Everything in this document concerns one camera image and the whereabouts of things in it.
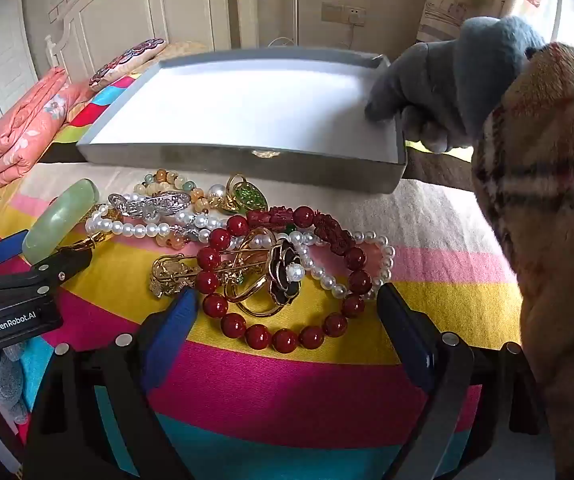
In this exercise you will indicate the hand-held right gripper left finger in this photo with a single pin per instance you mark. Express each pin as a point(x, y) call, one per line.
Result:
point(172, 335)

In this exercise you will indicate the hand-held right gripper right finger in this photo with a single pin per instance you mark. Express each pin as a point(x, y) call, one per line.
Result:
point(409, 342)

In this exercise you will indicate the green jade bangle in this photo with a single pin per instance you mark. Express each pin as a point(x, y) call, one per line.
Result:
point(62, 210)

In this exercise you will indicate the grey jewelry tray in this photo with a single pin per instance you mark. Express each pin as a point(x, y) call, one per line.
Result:
point(247, 105)

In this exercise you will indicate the person's right forearm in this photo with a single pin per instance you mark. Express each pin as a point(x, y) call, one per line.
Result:
point(542, 210)

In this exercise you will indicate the person's left hand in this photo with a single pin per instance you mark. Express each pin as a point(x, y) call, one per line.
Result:
point(12, 380)

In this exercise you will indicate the person's right hand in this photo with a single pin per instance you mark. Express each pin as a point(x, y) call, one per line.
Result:
point(422, 75)

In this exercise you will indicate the gold bangle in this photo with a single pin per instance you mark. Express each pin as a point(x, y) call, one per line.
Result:
point(101, 211)

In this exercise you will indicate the gold brooch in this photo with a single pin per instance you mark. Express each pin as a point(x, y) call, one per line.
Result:
point(172, 265)

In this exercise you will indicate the striped colourful blanket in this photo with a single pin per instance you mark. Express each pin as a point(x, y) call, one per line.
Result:
point(267, 390)

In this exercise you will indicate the pink folded quilt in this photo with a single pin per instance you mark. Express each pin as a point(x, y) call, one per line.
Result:
point(22, 130)

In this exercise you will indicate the white wardrobe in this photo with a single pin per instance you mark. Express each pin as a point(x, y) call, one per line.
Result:
point(2, 60)

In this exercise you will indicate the embroidered pillow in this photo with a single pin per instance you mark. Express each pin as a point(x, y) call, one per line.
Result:
point(127, 62)

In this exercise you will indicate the cream patterned pillow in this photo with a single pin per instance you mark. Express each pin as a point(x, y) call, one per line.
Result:
point(187, 49)

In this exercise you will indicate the white bed headboard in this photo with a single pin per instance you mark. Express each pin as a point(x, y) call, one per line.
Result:
point(117, 15)

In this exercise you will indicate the printed curtain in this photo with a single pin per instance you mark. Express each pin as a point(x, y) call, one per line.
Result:
point(447, 0)

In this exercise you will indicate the white lamp pole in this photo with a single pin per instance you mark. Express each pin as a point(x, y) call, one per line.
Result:
point(294, 0)

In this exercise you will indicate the wall outlet panel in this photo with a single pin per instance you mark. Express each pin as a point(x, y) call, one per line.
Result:
point(342, 14)

